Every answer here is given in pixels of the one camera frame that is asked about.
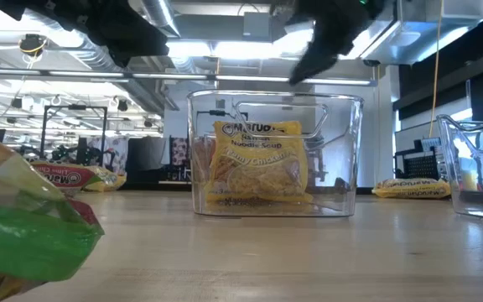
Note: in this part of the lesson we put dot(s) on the gray ceiling junction box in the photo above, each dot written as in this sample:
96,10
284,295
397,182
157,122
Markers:
258,27

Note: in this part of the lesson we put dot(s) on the white patterned fabric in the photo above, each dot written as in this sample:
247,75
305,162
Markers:
117,153

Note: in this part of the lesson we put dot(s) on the long linear ceiling light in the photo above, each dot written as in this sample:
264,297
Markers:
174,76

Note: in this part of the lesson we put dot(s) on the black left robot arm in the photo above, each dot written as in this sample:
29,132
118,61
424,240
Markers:
111,25

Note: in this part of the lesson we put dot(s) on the dark gray fabric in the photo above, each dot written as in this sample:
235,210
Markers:
145,157

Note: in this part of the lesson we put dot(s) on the bright ceiling light panel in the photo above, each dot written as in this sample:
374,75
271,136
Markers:
233,49

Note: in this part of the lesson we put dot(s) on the clear plastic storage bin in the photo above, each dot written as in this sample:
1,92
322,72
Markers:
455,147
342,138

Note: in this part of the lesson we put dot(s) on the green lime chili shrimp pack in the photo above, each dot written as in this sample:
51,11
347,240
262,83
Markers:
113,180
27,247
65,177

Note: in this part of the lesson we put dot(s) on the black metal rack frame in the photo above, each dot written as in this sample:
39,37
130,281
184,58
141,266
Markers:
74,107

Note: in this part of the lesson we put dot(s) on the white ceiling air unit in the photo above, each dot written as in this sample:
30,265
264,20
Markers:
413,38

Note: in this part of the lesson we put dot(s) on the silver spiral ventilation duct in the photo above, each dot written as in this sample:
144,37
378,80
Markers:
159,17

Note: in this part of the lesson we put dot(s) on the dark patterned fabric panel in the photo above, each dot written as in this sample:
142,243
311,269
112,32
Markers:
179,151

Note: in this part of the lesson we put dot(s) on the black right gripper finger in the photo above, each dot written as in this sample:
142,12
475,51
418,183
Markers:
315,60

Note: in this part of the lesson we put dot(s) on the black pegboard rack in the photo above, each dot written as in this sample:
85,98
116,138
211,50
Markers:
422,163

